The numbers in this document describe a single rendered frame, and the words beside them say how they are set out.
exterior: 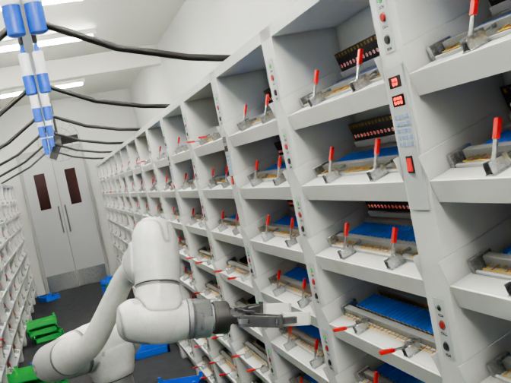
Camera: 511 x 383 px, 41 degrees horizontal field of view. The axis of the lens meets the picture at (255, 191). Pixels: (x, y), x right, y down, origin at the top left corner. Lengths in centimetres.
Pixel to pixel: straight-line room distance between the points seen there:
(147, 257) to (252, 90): 125
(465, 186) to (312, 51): 90
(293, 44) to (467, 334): 99
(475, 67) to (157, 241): 80
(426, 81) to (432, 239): 30
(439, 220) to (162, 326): 63
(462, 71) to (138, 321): 84
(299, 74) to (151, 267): 75
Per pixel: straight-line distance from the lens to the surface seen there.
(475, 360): 140
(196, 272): 404
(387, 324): 177
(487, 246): 139
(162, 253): 156
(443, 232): 134
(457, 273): 135
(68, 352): 190
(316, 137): 198
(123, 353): 209
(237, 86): 266
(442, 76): 123
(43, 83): 386
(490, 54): 111
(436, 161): 132
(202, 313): 155
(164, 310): 153
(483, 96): 139
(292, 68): 198
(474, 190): 121
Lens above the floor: 145
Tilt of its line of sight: 3 degrees down
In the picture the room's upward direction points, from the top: 12 degrees counter-clockwise
